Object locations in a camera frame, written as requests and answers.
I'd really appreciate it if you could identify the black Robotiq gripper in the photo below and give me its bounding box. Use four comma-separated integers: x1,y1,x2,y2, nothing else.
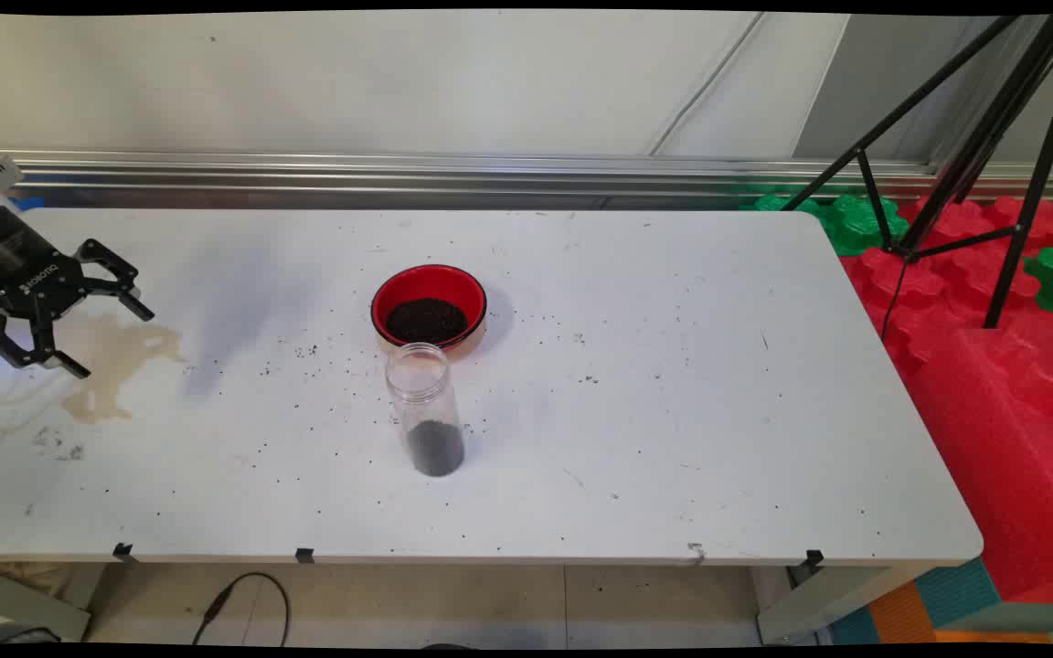
0,203,155,379

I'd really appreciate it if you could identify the clear plastic jar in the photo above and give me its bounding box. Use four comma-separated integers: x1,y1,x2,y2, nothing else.
386,342,466,478

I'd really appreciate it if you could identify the black seeds portion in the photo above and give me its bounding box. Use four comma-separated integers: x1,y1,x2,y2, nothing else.
405,420,466,478

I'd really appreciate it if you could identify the grey table leg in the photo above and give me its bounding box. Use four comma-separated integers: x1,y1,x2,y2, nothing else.
0,565,93,642
758,565,913,645

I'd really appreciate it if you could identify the red bowl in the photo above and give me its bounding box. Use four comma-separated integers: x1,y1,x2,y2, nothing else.
370,264,489,356

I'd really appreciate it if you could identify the black seeds pile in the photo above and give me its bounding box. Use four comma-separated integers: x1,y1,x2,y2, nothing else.
385,297,470,346

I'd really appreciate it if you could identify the red foam puzzle mat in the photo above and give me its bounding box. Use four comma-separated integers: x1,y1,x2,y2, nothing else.
840,194,1053,380

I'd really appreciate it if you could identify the orange foam mat tile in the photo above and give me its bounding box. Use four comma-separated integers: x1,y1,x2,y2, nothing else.
867,579,941,646

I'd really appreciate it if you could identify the black tripod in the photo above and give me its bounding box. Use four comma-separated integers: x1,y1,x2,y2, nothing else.
781,13,1053,330

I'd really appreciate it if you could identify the teal foam mat tile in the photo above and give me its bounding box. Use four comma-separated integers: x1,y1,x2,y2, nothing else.
830,556,1003,646

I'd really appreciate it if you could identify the black floor cable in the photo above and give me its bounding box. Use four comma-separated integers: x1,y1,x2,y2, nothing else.
192,572,293,646

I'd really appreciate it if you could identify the aluminium rail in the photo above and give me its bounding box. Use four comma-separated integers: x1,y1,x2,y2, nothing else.
0,149,1053,207

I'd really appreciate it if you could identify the white wall cable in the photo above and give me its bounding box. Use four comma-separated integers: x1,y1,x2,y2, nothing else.
648,13,765,156

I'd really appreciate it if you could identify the thin black tripod cable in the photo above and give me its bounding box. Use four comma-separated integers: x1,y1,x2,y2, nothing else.
879,256,911,344

